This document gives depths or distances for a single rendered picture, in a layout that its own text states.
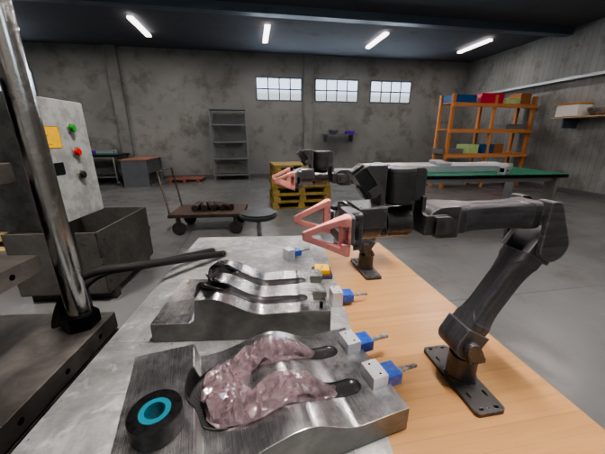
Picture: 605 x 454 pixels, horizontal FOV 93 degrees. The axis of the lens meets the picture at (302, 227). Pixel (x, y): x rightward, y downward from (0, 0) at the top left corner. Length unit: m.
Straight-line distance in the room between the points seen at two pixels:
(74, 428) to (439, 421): 0.73
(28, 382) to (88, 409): 0.23
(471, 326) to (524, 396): 0.22
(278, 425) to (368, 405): 0.19
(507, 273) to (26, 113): 1.16
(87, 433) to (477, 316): 0.82
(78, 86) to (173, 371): 10.93
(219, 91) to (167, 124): 1.96
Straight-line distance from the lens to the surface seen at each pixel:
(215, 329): 0.88
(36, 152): 1.00
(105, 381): 0.90
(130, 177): 9.34
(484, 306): 0.74
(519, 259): 0.73
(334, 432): 0.61
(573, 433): 0.87
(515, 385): 0.91
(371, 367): 0.70
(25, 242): 3.08
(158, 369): 0.70
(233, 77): 10.34
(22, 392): 1.01
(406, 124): 11.61
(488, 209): 0.64
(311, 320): 0.85
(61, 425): 0.85
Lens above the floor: 1.35
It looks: 18 degrees down
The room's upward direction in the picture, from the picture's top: straight up
